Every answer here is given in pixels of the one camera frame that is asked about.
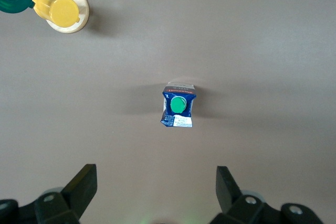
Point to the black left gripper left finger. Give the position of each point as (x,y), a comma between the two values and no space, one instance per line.
(76,192)

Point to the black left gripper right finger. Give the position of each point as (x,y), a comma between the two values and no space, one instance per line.
(231,195)

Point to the blue white milk carton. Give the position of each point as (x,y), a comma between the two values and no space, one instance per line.
(178,104)

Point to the yellow plastic cup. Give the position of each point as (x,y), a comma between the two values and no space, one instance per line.
(63,11)

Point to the round wooden cup stand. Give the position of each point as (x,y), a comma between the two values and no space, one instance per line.
(83,3)

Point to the brown table cover mat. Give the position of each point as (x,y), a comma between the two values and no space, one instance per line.
(236,51)

